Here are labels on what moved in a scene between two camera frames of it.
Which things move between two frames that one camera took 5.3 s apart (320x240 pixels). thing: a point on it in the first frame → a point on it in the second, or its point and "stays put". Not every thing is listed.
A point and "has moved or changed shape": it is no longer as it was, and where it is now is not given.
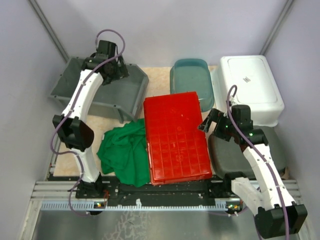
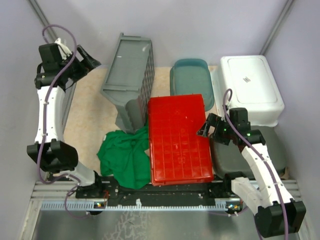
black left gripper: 122,72 → 88,63
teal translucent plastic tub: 188,75 stays put
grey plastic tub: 226,155 stays put
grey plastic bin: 123,97 has moved or changed shape
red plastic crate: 177,142 stays put
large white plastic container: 256,87 stays put
